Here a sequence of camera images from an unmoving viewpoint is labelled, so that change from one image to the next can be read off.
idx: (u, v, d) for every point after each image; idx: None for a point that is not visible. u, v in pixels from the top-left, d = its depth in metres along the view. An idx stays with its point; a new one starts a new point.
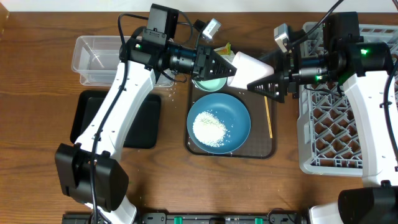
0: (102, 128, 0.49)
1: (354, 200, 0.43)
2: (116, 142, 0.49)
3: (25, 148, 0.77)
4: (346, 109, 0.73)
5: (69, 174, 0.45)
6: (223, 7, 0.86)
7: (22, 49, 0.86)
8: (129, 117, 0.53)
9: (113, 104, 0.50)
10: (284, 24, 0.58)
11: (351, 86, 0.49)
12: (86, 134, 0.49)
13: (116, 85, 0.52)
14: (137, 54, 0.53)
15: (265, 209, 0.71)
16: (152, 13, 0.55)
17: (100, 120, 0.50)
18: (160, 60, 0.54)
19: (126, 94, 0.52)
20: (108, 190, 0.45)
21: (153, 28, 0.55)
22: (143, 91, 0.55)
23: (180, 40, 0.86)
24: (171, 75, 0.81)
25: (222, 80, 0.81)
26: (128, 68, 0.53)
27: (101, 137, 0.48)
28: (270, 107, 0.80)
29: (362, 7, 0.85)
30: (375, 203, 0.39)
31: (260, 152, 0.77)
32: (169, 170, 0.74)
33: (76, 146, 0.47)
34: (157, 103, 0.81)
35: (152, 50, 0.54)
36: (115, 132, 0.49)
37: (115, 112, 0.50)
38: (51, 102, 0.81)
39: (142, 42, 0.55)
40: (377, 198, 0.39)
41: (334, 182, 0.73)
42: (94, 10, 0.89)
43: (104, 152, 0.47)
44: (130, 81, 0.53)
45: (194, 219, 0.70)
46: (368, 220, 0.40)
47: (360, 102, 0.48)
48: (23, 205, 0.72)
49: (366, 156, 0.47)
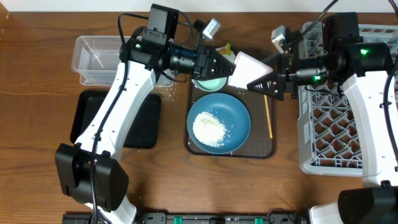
0: (102, 128, 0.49)
1: (354, 200, 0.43)
2: (116, 142, 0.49)
3: (25, 148, 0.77)
4: (346, 109, 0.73)
5: (69, 174, 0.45)
6: (224, 7, 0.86)
7: (22, 50, 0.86)
8: (129, 118, 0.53)
9: (113, 104, 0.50)
10: (282, 26, 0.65)
11: (351, 85, 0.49)
12: (86, 134, 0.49)
13: (116, 86, 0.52)
14: (137, 54, 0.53)
15: (265, 209, 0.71)
16: (152, 13, 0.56)
17: (100, 120, 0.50)
18: (160, 60, 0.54)
19: (126, 94, 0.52)
20: (109, 190, 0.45)
21: (153, 28, 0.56)
22: (143, 91, 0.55)
23: (181, 39, 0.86)
24: (171, 76, 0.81)
25: (222, 80, 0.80)
26: (128, 68, 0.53)
27: (101, 137, 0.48)
28: (270, 107, 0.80)
29: (362, 8, 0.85)
30: (375, 203, 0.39)
31: (260, 152, 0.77)
32: (170, 170, 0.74)
33: (76, 146, 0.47)
34: (158, 103, 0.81)
35: (152, 50, 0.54)
36: (115, 132, 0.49)
37: (115, 112, 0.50)
38: (51, 102, 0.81)
39: (142, 42, 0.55)
40: (379, 199, 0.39)
41: (334, 182, 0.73)
42: (93, 10, 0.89)
43: (104, 152, 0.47)
44: (130, 81, 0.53)
45: (194, 219, 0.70)
46: (368, 220, 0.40)
47: (360, 102, 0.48)
48: (23, 205, 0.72)
49: (365, 156, 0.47)
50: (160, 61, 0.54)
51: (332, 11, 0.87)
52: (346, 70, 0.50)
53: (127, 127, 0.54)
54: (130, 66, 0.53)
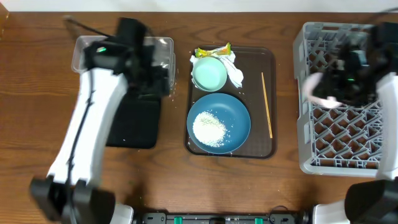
0: (74, 154, 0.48)
1: (363, 191, 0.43)
2: (92, 163, 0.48)
3: (25, 148, 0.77)
4: (346, 109, 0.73)
5: (49, 205, 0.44)
6: (224, 7, 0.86)
7: (22, 50, 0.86)
8: (104, 133, 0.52)
9: (82, 122, 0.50)
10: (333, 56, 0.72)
11: (385, 84, 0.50)
12: (59, 161, 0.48)
13: (83, 100, 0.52)
14: (101, 58, 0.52)
15: (265, 209, 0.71)
16: (119, 23, 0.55)
17: (71, 145, 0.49)
18: (127, 62, 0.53)
19: (94, 108, 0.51)
20: (92, 216, 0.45)
21: (119, 37, 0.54)
22: (114, 101, 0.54)
23: (180, 39, 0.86)
24: (171, 76, 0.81)
25: (222, 80, 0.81)
26: (92, 80, 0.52)
27: (74, 162, 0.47)
28: (270, 107, 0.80)
29: (362, 8, 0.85)
30: (384, 196, 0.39)
31: (260, 152, 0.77)
32: (169, 170, 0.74)
33: (50, 178, 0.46)
34: (158, 102, 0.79)
35: (116, 53, 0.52)
36: (88, 155, 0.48)
37: (84, 132, 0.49)
38: (51, 102, 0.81)
39: (104, 45, 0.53)
40: (388, 191, 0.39)
41: (335, 182, 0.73)
42: (93, 10, 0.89)
43: (79, 181, 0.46)
44: (97, 93, 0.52)
45: (194, 219, 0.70)
46: (372, 211, 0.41)
47: (390, 98, 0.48)
48: (23, 205, 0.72)
49: (386, 150, 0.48)
50: (128, 62, 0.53)
51: (332, 11, 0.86)
52: (383, 69, 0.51)
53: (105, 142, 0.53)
54: (96, 77, 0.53)
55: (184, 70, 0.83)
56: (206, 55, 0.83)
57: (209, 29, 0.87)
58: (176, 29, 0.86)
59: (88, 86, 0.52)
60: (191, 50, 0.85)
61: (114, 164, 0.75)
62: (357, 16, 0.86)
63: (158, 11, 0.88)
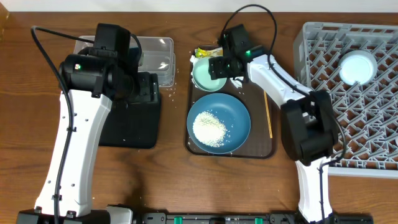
0: (61, 184, 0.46)
1: (284, 124, 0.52)
2: (80, 196, 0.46)
3: (25, 148, 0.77)
4: (346, 109, 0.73)
5: None
6: (224, 7, 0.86)
7: (22, 50, 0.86)
8: (90, 160, 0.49)
9: (64, 152, 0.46)
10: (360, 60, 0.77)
11: (251, 71, 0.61)
12: (43, 194, 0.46)
13: (63, 126, 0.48)
14: (78, 76, 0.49)
15: (265, 209, 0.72)
16: (98, 32, 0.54)
17: (56, 175, 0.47)
18: (109, 76, 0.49)
19: (77, 135, 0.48)
20: None
21: (101, 46, 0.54)
22: (99, 122, 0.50)
23: (181, 39, 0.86)
24: (171, 76, 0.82)
25: (222, 80, 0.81)
26: (71, 102, 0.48)
27: (61, 195, 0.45)
28: (270, 107, 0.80)
29: (364, 7, 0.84)
30: (288, 116, 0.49)
31: (260, 152, 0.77)
32: (170, 170, 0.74)
33: (37, 212, 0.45)
34: (158, 103, 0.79)
35: (96, 65, 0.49)
36: (75, 185, 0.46)
37: (69, 160, 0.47)
38: (51, 101, 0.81)
39: (83, 58, 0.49)
40: (289, 112, 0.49)
41: (336, 182, 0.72)
42: (94, 10, 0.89)
43: (69, 213, 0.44)
44: (79, 117, 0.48)
45: (194, 219, 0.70)
46: (297, 129, 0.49)
47: (261, 77, 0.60)
48: (23, 205, 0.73)
49: (274, 94, 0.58)
50: (110, 75, 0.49)
51: (333, 11, 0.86)
52: None
53: (93, 163, 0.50)
54: (76, 96, 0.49)
55: (183, 70, 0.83)
56: (206, 55, 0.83)
57: (209, 29, 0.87)
58: (176, 30, 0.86)
59: (68, 109, 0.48)
60: (191, 50, 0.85)
61: (114, 164, 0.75)
62: (357, 17, 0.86)
63: (158, 12, 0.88)
